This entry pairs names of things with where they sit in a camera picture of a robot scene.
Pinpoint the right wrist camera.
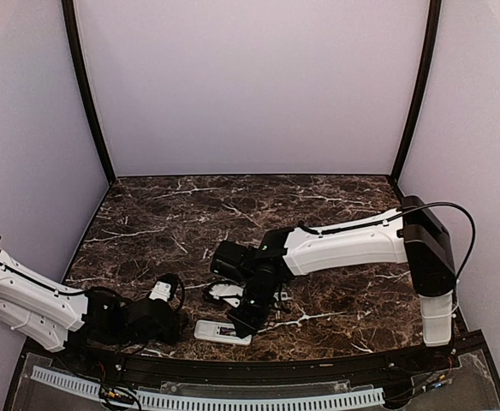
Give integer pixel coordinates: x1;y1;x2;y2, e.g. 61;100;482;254
203;280;243;307

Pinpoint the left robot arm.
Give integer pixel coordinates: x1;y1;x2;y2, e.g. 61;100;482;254
0;237;183;373

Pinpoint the blue battery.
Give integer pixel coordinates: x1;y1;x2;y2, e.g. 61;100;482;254
219;327;236;336

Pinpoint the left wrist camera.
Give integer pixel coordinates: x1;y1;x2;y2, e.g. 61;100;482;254
148;273;186;313

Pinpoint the white slotted cable duct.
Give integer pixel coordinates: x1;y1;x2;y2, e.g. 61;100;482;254
31;366;385;411

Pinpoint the black frame post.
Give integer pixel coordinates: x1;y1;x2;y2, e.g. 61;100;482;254
389;0;442;188
61;0;116;186

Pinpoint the white remote control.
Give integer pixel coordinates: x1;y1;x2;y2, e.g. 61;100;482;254
193;320;252;346

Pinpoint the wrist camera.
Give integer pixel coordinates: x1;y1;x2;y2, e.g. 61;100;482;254
203;280;243;307
148;273;186;313

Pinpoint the left black frame post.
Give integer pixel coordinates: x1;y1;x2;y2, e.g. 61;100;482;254
61;0;116;186

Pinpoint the right black frame post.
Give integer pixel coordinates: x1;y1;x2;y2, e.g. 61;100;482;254
389;0;442;188

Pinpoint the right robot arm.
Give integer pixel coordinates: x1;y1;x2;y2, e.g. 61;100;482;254
206;196;462;372

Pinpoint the black front rail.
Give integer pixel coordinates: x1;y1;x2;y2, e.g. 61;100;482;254
64;347;433;386

